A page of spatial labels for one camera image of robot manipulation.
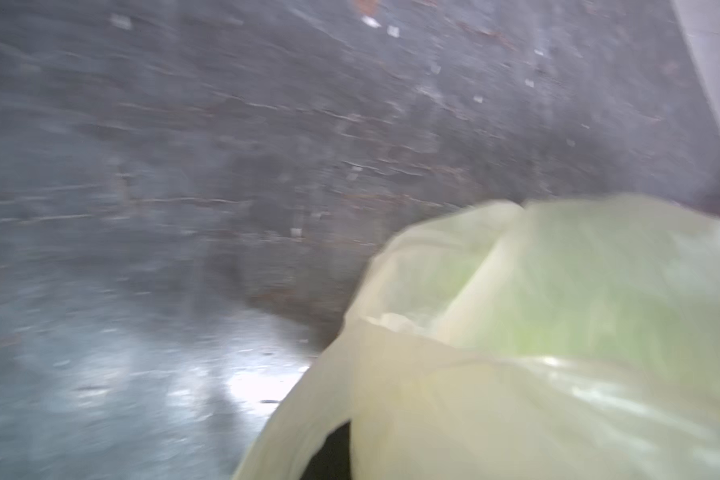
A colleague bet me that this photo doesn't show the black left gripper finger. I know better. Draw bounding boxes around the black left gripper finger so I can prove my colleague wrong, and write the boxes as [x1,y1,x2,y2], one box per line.
[300,422,352,480]

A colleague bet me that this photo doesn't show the cream printed plastic bag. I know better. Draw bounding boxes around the cream printed plastic bag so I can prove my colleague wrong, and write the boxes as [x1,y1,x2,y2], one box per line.
[236,194,720,479]

